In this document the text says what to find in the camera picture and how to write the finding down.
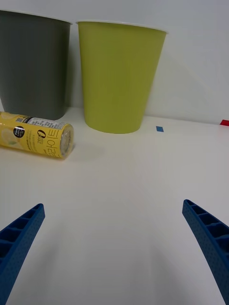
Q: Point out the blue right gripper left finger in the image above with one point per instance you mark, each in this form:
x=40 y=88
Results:
x=16 y=243

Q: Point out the grey plastic waste bin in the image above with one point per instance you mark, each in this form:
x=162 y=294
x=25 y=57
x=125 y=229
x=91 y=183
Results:
x=31 y=66

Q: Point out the yellow-green plastic waste bin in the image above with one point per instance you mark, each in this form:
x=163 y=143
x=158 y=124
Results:
x=117 y=78

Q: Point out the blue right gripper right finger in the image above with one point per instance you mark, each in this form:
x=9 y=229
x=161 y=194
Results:
x=210 y=240

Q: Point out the yellow bottle with black cap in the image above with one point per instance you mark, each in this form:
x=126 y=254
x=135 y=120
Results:
x=35 y=138

